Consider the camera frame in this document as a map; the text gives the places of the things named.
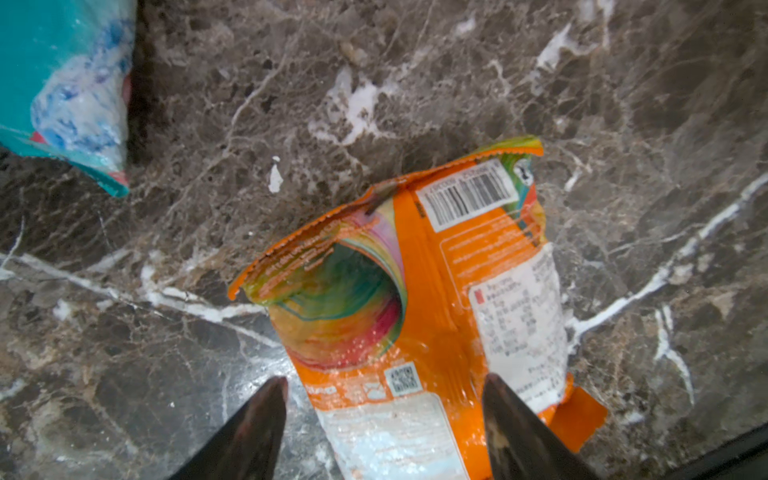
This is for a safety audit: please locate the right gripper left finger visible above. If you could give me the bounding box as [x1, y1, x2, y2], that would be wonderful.
[171, 376, 288, 480]

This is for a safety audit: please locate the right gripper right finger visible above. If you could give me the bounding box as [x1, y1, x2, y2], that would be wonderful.
[482, 373, 598, 480]

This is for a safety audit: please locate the orange candy bag face down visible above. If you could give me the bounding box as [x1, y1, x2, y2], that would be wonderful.
[228, 136, 607, 479]

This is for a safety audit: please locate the teal snack bag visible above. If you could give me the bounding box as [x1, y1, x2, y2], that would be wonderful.
[1, 0, 137, 198]

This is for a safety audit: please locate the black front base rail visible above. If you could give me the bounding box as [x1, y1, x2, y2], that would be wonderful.
[662, 424, 767, 480]

